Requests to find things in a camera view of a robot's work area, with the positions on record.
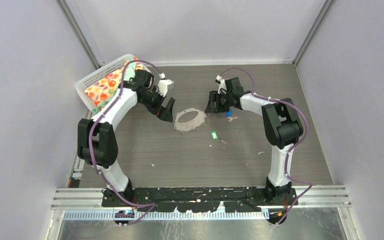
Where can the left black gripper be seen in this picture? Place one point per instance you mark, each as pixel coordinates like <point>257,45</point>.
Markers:
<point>165,113</point>

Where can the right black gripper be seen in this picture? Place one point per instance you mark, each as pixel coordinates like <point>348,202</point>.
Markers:
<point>215,97</point>

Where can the metal keyring holder plate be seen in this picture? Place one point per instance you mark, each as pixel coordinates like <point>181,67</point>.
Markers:
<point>192,124</point>

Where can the green tagged key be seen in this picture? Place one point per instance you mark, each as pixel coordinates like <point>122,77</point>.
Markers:
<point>215,137</point>

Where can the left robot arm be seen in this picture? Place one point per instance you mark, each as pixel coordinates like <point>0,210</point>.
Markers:
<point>96,140</point>

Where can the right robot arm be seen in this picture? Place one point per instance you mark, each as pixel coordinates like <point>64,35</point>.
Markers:
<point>282,127</point>

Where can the blue tagged key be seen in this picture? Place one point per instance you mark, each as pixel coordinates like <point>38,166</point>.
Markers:
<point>229,116</point>

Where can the colourful patterned cloth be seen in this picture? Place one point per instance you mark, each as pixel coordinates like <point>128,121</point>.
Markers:
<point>103,91</point>

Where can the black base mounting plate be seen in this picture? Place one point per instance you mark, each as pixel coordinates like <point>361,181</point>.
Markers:
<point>198,199</point>

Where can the white plastic basket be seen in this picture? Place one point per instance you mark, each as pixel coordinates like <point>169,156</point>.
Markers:
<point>92,78</point>

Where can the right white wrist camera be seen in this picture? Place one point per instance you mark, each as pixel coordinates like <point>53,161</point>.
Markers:
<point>222,89</point>

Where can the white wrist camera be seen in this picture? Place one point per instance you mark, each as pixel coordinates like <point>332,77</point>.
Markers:
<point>222,89</point>
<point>164,85</point>

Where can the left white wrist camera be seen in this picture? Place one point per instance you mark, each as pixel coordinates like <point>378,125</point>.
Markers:
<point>164,85</point>

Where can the white slotted cable duct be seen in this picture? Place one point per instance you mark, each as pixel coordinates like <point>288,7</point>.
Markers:
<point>106,215</point>

